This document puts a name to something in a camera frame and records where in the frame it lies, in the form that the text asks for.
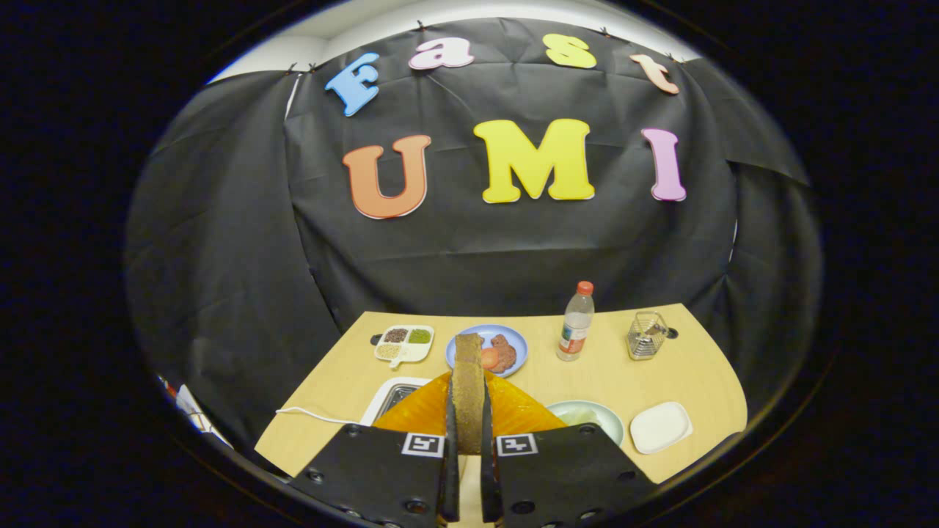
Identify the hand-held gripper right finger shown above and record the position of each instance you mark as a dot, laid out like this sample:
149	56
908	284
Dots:
490	484

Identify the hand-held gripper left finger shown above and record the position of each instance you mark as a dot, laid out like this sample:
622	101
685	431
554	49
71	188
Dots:
451	484

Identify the brown toast slice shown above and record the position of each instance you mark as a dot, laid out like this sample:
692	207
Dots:
468	396

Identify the green lettuce leaf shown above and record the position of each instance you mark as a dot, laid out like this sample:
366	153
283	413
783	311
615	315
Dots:
579	416

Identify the white toaster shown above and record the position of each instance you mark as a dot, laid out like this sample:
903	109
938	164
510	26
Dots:
385	400

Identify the red tomato slice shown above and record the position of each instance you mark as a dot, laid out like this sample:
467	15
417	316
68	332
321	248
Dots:
490	358

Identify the brown meat patty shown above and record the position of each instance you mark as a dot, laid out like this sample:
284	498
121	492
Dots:
506	353

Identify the light green plate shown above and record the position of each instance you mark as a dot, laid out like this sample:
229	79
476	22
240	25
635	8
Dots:
612	425

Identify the white seasoning dish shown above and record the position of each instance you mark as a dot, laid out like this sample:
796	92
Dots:
405	350

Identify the blue plate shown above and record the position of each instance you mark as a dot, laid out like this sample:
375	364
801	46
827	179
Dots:
519	345

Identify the clear bottle with red cap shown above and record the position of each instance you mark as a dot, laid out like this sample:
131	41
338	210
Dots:
576	330

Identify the small white square plate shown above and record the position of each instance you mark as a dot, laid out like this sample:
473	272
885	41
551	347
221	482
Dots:
660	427

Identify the white and red bundle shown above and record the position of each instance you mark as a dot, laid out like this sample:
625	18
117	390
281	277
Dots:
192	411

